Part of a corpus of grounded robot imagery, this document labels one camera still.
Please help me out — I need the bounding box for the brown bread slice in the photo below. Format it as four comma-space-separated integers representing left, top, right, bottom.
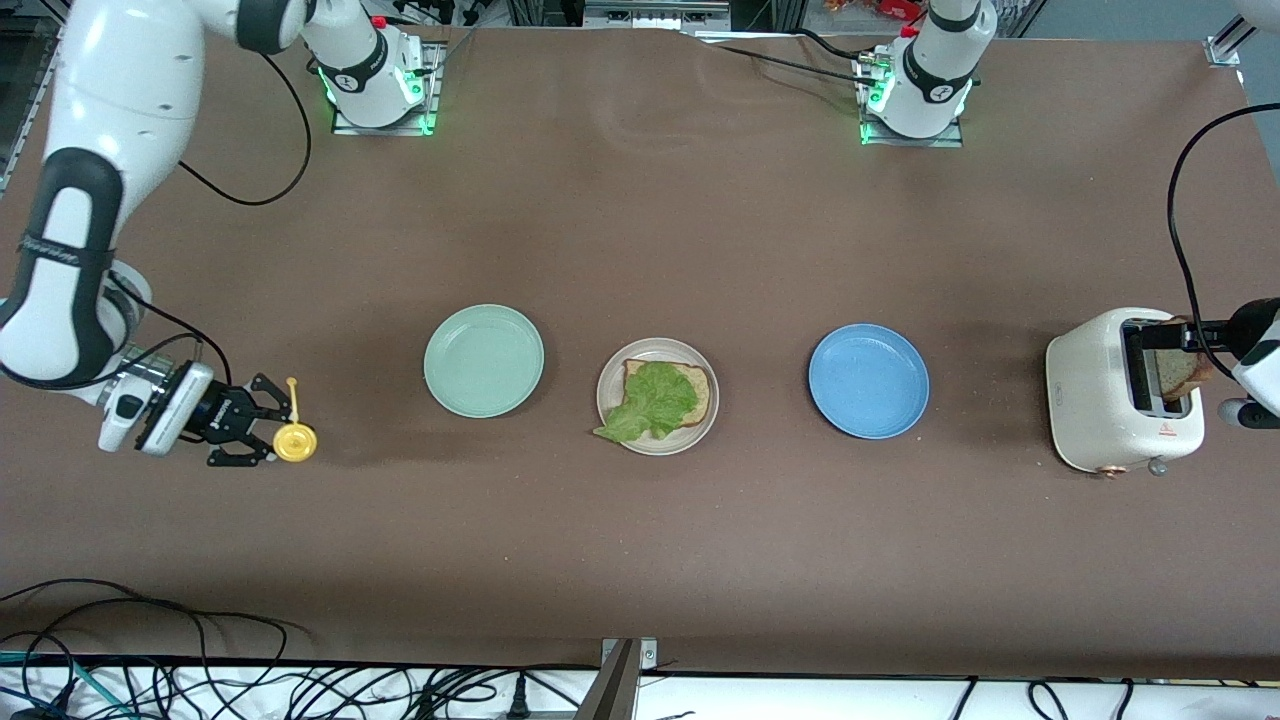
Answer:
1155, 318, 1217, 403
622, 358, 713, 429

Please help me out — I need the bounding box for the yellow squeeze bottle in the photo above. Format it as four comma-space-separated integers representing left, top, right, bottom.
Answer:
272, 376, 319, 464

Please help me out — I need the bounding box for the green lettuce leaf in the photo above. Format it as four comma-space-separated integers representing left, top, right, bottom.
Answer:
592, 361, 700, 445

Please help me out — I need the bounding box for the mint green plate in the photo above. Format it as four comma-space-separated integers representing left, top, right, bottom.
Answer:
423, 303, 546, 419

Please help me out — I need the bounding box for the beige plate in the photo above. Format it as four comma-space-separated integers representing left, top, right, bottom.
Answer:
597, 337, 722, 458

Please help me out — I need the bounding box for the blue plate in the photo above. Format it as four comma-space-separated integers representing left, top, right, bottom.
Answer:
808, 322, 931, 440

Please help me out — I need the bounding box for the white toaster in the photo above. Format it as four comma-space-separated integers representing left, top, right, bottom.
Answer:
1045, 306, 1207, 478

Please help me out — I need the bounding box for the red orange package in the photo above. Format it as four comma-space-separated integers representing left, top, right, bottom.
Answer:
822, 0, 926, 23

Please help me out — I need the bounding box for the grey metal device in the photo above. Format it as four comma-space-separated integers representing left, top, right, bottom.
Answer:
583, 0, 734, 32

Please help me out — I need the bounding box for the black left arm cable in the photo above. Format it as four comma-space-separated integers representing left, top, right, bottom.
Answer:
1167, 100, 1280, 376

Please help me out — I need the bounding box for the long black floor cable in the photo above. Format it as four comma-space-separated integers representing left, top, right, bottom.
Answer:
0, 577, 293, 666

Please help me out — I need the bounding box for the aluminium corner bracket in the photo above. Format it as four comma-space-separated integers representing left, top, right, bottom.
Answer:
1205, 0, 1280, 69

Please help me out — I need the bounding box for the teal floor cable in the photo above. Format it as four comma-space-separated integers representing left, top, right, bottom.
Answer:
0, 650, 136, 720

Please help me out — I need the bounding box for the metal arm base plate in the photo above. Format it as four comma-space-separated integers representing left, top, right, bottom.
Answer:
855, 55, 966, 149
331, 40, 447, 137

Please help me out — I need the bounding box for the aluminium profile post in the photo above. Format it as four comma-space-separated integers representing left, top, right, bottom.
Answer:
598, 637, 661, 720

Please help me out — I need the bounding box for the black base cable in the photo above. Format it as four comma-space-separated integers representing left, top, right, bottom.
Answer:
690, 28, 886, 89

